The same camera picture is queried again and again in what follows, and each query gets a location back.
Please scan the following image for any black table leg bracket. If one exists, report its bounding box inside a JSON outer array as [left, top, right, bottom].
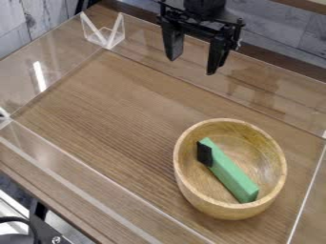
[[29, 200, 72, 244]]

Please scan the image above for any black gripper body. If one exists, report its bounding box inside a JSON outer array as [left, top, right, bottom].
[[153, 0, 245, 50]]

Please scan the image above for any green stick with black end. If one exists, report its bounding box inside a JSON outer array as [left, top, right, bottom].
[[196, 137, 259, 203]]

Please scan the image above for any black cable lower left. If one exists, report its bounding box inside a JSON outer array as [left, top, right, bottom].
[[0, 215, 32, 227]]

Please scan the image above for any clear acrylic corner bracket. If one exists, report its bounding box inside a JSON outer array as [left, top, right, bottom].
[[80, 12, 124, 50]]

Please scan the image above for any wooden bowl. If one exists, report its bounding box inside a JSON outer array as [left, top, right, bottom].
[[173, 118, 287, 220]]

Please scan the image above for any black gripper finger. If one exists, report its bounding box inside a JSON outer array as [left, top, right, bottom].
[[205, 29, 231, 75], [160, 18, 184, 61]]

